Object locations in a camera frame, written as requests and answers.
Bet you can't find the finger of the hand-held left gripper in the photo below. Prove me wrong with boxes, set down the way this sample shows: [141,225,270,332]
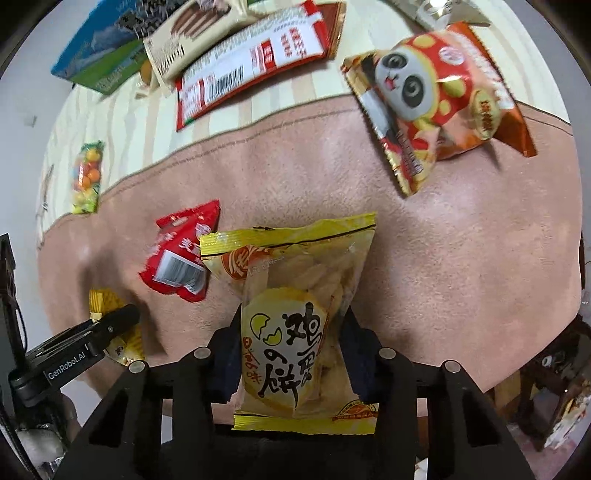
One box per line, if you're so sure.
[89,303,141,354]

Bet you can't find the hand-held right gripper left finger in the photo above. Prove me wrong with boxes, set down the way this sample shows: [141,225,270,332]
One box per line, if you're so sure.
[55,324,243,480]

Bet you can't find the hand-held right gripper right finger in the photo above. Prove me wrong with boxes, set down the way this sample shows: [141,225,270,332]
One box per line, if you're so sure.
[343,307,537,480]

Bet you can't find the small yellow snack packet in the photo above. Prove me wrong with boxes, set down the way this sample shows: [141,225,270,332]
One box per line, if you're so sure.
[89,288,147,367]

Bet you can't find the yellow cracker packet clear window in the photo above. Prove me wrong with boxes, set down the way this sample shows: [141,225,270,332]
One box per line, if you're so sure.
[199,212,380,435]

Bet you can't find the clear bag of colourful candies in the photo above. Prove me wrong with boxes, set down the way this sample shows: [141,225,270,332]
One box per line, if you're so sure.
[71,141,106,215]

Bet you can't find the blue green cardboard box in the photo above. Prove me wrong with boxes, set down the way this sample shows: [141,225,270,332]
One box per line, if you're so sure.
[51,0,185,96]

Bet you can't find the long red brown snack packet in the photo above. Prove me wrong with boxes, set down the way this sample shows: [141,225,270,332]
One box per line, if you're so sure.
[175,0,347,133]

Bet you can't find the panda print snack packet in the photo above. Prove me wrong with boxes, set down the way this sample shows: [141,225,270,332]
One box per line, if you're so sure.
[342,21,539,198]

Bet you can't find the beige chocolate stick packet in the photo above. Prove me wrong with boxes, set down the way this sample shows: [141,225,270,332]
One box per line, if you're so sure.
[143,0,259,87]

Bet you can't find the black stand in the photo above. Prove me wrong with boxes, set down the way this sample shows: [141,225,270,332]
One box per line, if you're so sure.
[0,233,29,370]

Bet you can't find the cream striped bed sheet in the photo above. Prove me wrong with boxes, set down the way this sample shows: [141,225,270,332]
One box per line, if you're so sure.
[34,0,575,245]

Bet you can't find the dark wooden furniture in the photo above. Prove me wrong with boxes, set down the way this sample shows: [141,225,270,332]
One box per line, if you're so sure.
[494,318,591,453]

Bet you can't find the orange snack packet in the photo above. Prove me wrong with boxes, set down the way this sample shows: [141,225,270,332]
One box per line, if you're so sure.
[137,61,156,92]

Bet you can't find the silver snack packet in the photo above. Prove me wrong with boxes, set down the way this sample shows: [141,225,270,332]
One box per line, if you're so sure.
[388,0,492,31]

